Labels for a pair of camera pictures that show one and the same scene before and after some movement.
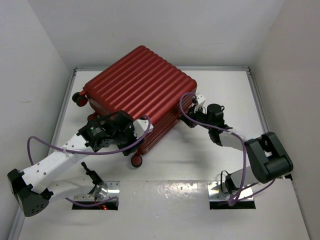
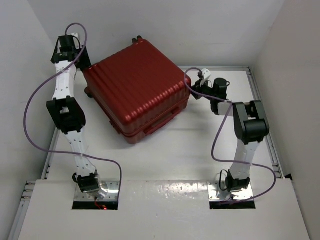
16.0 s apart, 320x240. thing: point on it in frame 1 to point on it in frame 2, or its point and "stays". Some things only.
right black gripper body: x=200 y=116 to x=204 y=89
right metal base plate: x=215 y=193 stays
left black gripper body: x=123 y=139 to x=84 y=59
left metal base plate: x=103 y=191 stays
